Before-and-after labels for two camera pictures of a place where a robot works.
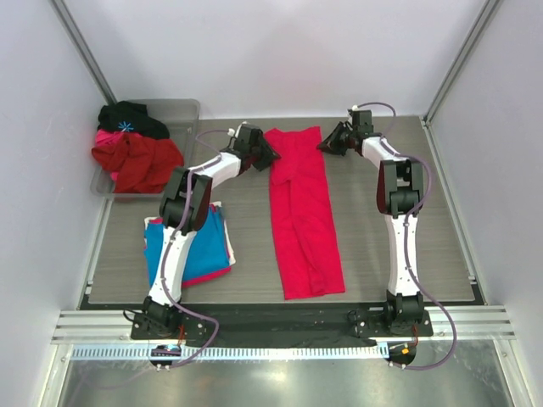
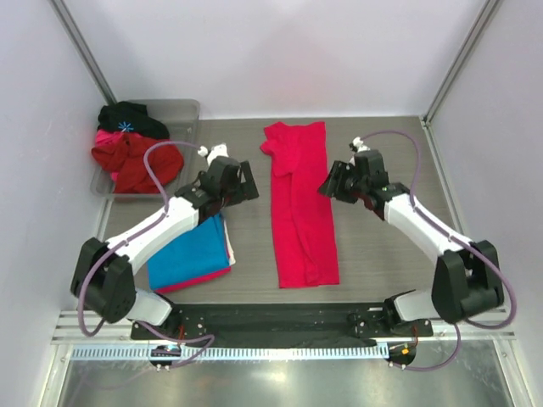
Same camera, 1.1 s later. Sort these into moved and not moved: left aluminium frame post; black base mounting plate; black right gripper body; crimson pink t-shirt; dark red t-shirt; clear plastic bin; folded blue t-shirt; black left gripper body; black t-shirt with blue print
Moved: black left gripper body; black right gripper body; crimson pink t-shirt
Not moved: left aluminium frame post; black t-shirt with blue print; black base mounting plate; clear plastic bin; folded blue t-shirt; dark red t-shirt
